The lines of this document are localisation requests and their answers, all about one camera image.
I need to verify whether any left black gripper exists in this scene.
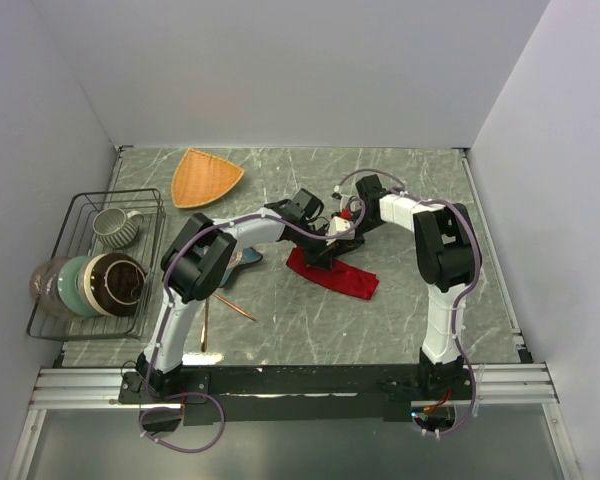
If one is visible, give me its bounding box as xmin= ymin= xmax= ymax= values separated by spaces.
xmin=294 ymin=222 xmax=339 ymax=273

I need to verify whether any red cloth napkin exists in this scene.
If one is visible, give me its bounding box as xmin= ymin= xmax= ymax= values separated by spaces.
xmin=286 ymin=247 xmax=379 ymax=300

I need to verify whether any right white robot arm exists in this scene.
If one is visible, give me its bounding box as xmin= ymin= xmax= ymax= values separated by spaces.
xmin=330 ymin=169 xmax=482 ymax=399

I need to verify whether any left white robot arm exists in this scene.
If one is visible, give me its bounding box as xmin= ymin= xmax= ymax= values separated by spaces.
xmin=136 ymin=190 xmax=355 ymax=402

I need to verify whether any blue star-shaped dish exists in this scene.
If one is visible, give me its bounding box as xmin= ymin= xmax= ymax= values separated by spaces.
xmin=219 ymin=247 xmax=263 ymax=288

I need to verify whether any copper fork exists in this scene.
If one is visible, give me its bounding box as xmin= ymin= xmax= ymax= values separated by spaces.
xmin=213 ymin=293 xmax=258 ymax=323

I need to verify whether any copper spoon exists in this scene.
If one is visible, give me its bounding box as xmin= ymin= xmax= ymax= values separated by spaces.
xmin=200 ymin=298 xmax=210 ymax=353

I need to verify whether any orange woven basket tray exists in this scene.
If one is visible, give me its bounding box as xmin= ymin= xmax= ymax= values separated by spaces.
xmin=171 ymin=148 xmax=244 ymax=209

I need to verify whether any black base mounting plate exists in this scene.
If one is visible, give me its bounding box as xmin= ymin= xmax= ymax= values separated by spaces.
xmin=118 ymin=364 xmax=472 ymax=426

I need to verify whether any brown cream ceramic bowl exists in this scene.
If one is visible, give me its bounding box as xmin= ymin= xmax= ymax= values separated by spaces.
xmin=77 ymin=253 xmax=146 ymax=317

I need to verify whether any grey ribbed mug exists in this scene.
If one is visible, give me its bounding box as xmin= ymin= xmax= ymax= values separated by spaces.
xmin=93 ymin=207 xmax=144 ymax=249

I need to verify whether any green ceramic bowl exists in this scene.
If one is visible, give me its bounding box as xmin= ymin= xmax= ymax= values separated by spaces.
xmin=57 ymin=256 xmax=93 ymax=317

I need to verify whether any clear glass bowl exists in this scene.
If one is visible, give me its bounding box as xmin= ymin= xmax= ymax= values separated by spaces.
xmin=29 ymin=256 xmax=73 ymax=321

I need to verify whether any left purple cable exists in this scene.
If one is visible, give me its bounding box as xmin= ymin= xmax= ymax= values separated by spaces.
xmin=138 ymin=194 xmax=367 ymax=455

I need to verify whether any purple cable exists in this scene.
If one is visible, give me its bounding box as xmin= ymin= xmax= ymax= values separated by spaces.
xmin=138 ymin=194 xmax=367 ymax=455
xmin=332 ymin=169 xmax=483 ymax=437

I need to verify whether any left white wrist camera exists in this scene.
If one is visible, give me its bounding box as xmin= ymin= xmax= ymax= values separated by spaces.
xmin=327 ymin=213 xmax=355 ymax=240

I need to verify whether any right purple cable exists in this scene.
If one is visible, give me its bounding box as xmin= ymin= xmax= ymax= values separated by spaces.
xmin=332 ymin=169 xmax=483 ymax=437

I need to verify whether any aluminium frame rail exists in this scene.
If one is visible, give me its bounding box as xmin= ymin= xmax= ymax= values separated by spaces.
xmin=29 ymin=364 xmax=558 ymax=410

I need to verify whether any black wire dish rack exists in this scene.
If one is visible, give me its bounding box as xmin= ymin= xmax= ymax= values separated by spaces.
xmin=26 ymin=188 xmax=165 ymax=342

